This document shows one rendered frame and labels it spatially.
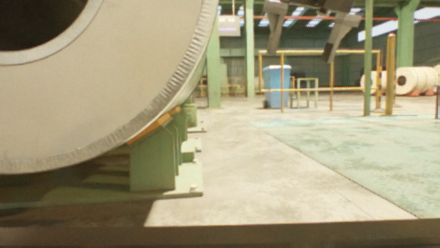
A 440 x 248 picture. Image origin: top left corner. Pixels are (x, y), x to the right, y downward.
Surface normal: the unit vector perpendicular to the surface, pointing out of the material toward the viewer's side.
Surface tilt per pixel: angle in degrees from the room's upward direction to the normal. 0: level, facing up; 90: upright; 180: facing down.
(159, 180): 90
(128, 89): 90
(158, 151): 90
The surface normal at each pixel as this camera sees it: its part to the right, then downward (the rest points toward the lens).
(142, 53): 0.10, 0.07
